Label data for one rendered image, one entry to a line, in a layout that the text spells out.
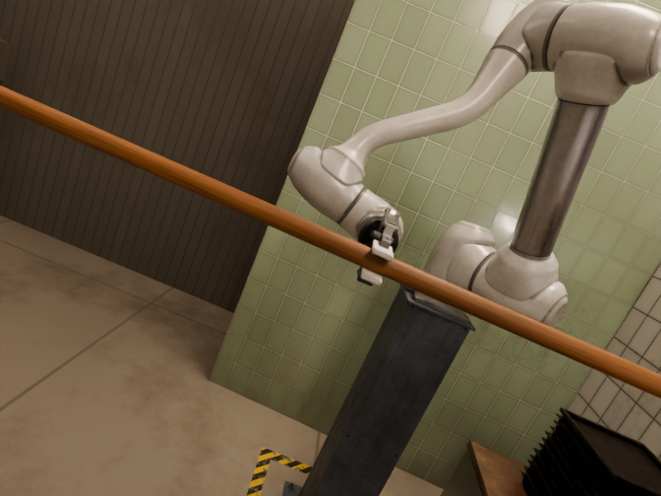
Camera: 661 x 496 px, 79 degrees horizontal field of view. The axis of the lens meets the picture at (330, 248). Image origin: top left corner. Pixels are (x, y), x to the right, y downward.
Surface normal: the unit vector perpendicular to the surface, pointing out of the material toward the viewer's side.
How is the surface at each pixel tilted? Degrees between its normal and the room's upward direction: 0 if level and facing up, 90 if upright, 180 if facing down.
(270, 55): 90
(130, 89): 90
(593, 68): 121
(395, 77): 90
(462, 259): 84
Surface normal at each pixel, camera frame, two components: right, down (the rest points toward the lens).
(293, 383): -0.13, 0.19
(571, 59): -0.82, 0.35
